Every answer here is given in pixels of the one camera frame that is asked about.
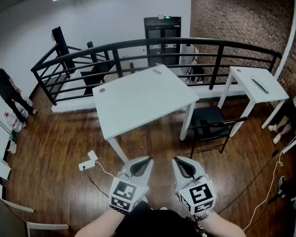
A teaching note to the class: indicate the white power strip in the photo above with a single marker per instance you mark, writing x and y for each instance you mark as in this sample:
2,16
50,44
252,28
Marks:
86,166

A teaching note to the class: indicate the large white table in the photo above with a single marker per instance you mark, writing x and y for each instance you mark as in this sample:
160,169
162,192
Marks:
143,100

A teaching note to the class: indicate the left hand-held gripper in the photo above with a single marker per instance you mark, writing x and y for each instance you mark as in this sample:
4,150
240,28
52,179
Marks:
128,194

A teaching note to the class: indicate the black glass door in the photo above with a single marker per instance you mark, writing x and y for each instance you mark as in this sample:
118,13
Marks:
162,31

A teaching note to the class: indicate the white furniture frame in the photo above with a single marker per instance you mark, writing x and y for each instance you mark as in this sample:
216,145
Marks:
7,216

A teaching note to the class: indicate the white charger block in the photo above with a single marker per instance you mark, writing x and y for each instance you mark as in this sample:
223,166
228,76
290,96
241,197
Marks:
92,155

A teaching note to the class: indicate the long grey tool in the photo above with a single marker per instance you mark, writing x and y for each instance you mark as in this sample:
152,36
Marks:
260,85

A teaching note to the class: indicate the green exit sign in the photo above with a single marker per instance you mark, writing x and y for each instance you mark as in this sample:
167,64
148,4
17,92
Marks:
166,17

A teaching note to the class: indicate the white wall pipe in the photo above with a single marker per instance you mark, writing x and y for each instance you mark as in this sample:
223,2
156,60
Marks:
292,33

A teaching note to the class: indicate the silver metal wristwatch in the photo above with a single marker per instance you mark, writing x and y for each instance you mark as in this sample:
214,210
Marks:
204,215

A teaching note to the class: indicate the metal stand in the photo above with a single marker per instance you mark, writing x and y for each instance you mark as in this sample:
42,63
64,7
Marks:
1,123

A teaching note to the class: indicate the black chair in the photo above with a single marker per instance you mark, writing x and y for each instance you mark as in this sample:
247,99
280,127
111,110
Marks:
207,122

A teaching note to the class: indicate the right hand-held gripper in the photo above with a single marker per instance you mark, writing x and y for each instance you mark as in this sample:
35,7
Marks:
198,196

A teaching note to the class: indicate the black metal railing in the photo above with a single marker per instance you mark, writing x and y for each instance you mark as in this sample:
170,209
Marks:
162,41

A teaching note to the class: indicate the white bag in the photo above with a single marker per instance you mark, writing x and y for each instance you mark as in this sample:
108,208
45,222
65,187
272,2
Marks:
11,147

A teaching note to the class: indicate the black square pillar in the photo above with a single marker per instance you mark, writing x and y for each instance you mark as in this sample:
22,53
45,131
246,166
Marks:
61,46

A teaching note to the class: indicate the person's left forearm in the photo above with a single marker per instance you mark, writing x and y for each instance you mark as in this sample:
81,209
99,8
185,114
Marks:
101,223

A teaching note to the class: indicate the person's black clothing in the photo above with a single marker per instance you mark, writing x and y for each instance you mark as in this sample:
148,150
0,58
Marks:
153,223

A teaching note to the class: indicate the small white table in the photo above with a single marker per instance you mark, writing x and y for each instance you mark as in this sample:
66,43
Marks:
254,83

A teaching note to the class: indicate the green item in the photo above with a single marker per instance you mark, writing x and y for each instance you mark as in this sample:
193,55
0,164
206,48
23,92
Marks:
13,135

